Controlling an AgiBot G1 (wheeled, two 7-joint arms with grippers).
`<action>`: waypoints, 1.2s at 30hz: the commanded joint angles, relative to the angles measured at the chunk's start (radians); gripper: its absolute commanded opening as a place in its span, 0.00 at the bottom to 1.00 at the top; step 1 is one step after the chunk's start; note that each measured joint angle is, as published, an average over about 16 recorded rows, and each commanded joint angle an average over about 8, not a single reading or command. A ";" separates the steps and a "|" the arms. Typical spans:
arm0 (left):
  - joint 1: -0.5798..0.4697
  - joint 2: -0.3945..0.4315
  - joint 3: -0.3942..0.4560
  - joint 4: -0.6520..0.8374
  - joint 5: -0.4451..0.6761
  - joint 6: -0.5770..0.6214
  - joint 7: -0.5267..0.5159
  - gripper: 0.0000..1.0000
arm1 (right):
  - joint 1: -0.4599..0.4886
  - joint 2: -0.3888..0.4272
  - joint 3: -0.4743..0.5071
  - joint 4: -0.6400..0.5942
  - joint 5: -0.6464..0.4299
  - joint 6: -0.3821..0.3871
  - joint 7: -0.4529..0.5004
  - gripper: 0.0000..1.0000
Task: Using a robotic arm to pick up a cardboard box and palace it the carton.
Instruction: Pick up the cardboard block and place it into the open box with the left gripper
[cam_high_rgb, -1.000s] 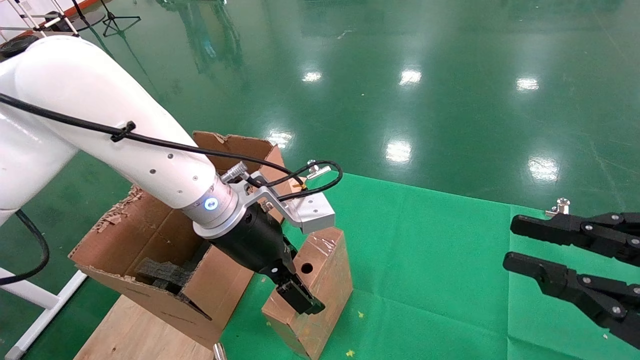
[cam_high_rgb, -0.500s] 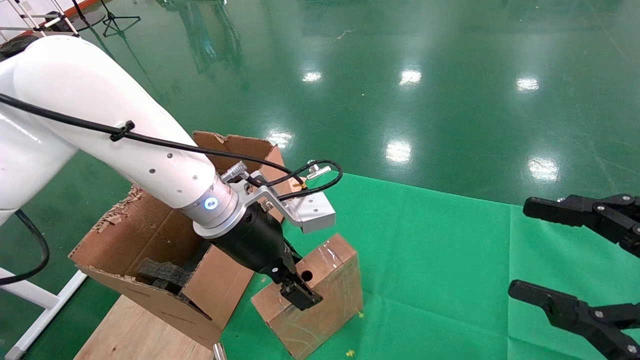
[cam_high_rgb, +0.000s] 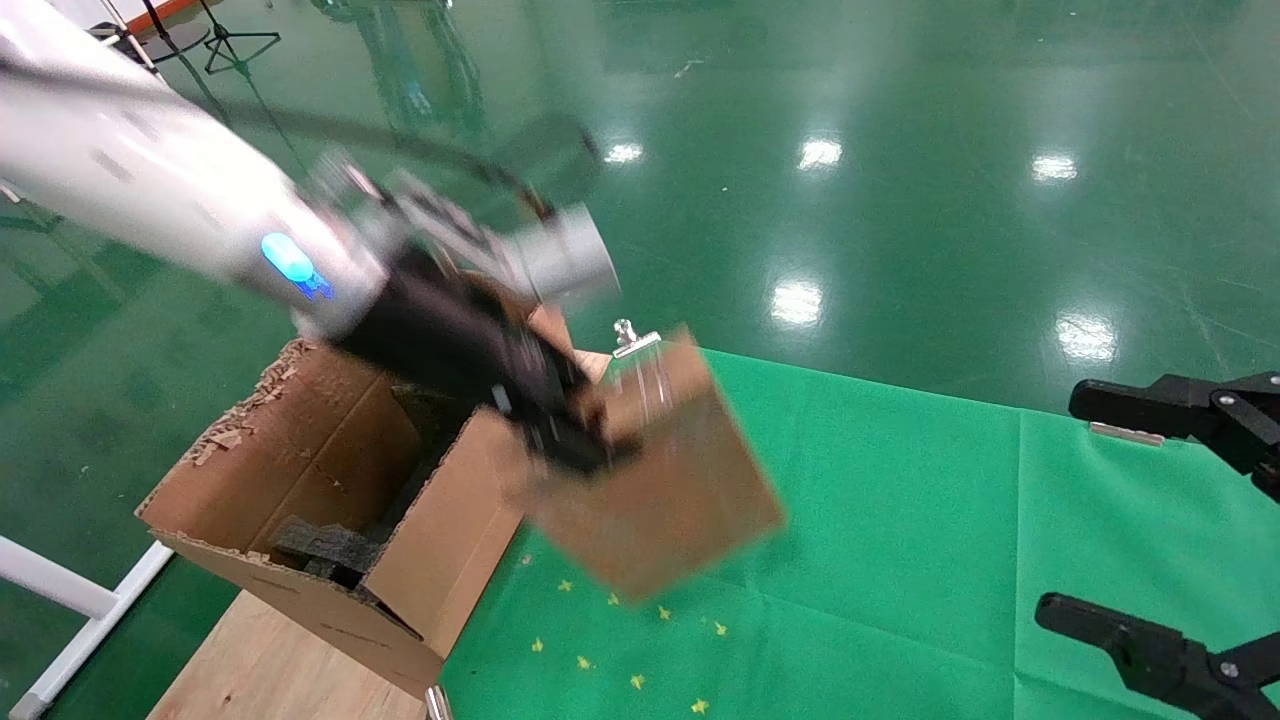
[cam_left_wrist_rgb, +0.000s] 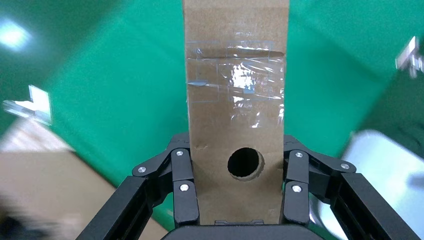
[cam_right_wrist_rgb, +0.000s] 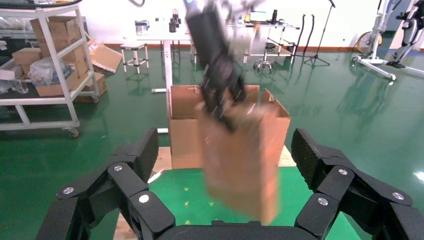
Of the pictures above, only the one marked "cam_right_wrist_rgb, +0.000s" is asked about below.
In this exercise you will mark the small white stool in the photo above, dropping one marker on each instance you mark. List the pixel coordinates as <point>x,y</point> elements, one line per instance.
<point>134,46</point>

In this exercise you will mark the brown cardboard storage box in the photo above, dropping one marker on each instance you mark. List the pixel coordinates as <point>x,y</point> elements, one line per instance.
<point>49,90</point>
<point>63,30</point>
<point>96,86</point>
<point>26,56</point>

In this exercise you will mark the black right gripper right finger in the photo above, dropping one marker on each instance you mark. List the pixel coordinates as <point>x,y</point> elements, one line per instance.
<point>341,185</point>

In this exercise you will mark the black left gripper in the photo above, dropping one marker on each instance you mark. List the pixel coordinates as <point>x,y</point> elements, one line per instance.
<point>212,43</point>

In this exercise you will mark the large open cardboard carton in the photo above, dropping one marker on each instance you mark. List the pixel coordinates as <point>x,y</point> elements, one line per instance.
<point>182,142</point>

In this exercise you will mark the green table cloth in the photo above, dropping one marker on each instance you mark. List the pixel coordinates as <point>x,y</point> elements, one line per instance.
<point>175,180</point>

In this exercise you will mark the white frame desk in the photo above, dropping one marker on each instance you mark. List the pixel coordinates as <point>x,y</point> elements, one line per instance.
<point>281,26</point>

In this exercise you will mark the black tripod stand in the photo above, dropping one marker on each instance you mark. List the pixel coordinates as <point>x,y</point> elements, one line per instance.
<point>317,57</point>

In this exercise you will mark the clear plastic bag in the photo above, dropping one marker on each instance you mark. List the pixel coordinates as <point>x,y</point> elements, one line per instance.
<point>43,71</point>

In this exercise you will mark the small brown cardboard box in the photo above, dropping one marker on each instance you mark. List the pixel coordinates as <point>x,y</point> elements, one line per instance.
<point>238,165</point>

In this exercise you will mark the flat leaning cardboard sheet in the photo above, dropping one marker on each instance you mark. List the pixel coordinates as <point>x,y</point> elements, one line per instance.
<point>106,58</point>

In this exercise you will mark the white wheeled shelf cart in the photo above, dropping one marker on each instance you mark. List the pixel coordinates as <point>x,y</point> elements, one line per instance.
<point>33,126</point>

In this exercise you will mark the white desk with T-foot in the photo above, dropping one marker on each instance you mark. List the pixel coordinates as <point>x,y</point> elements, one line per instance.
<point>167,66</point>

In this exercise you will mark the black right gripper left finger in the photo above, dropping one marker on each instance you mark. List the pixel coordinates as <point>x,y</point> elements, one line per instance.
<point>126,185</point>

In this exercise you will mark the shiny metal pot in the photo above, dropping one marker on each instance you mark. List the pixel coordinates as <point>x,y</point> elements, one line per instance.
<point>141,29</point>

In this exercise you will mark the black round swivel stool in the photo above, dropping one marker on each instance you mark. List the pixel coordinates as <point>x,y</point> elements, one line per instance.
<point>264,64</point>

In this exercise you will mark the white black standing machine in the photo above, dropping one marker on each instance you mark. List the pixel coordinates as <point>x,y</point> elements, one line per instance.
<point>407,26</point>

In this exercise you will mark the white metal stand frame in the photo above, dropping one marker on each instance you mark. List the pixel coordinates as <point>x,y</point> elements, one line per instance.
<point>374,68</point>

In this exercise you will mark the yellow floor fan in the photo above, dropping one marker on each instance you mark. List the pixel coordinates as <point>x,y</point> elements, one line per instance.
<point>364,41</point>

